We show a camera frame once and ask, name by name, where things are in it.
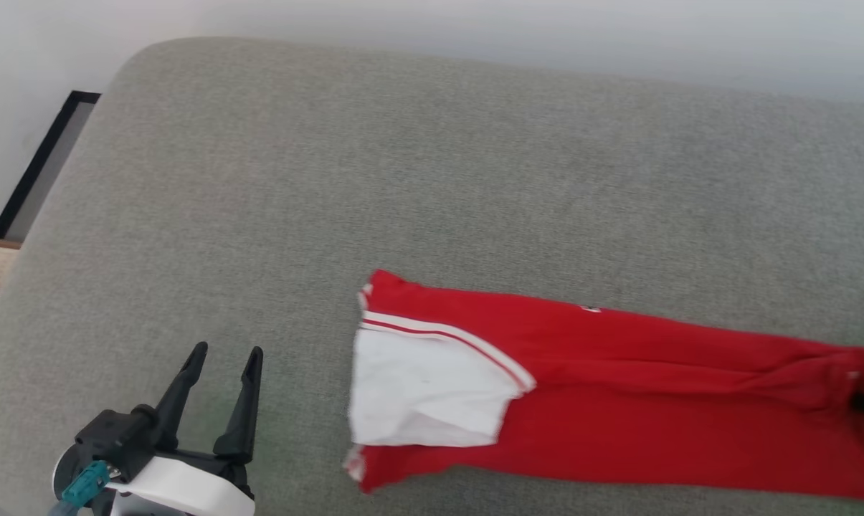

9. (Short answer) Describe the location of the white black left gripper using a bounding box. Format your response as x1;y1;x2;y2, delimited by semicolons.
53;342;264;516

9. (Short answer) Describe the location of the red and white t-shirt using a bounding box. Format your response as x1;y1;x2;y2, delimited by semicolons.
343;269;864;500

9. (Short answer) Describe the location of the grey fabric sofa cushion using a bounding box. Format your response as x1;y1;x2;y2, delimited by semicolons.
0;37;864;516

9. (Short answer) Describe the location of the teal cable connector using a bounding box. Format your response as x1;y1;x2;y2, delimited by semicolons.
55;461;110;511

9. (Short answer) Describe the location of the black frame panel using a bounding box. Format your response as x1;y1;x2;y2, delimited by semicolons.
0;91;102;241

